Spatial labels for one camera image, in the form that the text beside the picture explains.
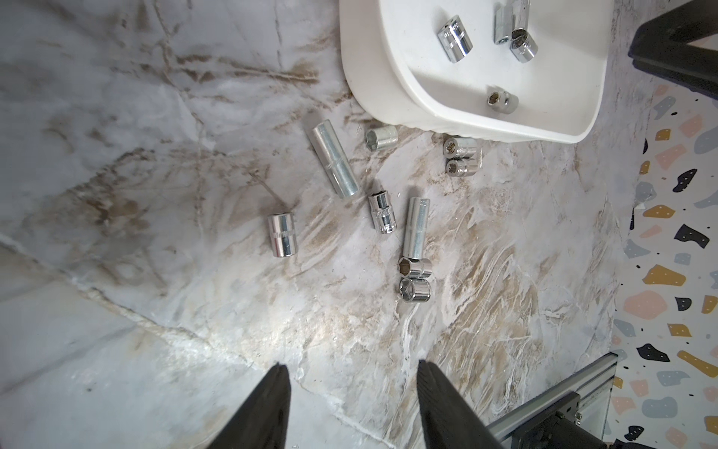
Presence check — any long chrome deep socket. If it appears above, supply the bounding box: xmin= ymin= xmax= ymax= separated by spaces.
xmin=309 ymin=120 xmax=360 ymax=198

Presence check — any chrome socket lowest cluster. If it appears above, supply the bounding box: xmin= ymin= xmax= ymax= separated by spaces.
xmin=398 ymin=278 xmax=432 ymax=302

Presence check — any short chrome socket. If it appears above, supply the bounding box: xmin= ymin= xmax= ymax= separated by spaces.
xmin=267 ymin=213 xmax=298 ymax=258

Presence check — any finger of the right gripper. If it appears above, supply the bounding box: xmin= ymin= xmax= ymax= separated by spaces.
xmin=628 ymin=0 xmax=717 ymax=99

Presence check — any chrome socket pair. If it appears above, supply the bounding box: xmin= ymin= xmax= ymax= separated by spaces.
xmin=445 ymin=158 xmax=479 ymax=178
xmin=442 ymin=137 xmax=479 ymax=159
xmin=494 ymin=0 xmax=531 ymax=45

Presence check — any white plastic storage box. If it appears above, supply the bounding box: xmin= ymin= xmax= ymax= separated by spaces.
xmin=340 ymin=1 xmax=613 ymax=143

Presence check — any small stepped chrome socket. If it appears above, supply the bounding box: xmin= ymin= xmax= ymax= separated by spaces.
xmin=487 ymin=91 xmax=519 ymax=115

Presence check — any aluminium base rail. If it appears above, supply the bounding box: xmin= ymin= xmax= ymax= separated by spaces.
xmin=488 ymin=353 xmax=618 ymax=448

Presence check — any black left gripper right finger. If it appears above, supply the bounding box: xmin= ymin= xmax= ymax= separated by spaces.
xmin=416 ymin=360 xmax=501 ymax=448

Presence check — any medium chrome socket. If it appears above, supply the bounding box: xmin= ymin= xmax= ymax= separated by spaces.
xmin=368 ymin=190 xmax=396 ymax=235

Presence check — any long slim chrome socket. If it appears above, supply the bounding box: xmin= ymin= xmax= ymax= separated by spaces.
xmin=402 ymin=196 xmax=430 ymax=259

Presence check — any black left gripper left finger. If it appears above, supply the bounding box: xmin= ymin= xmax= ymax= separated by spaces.
xmin=208 ymin=364 xmax=291 ymax=449

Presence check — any chrome socket open end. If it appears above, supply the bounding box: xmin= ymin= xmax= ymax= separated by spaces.
xmin=398 ymin=257 xmax=433 ymax=280

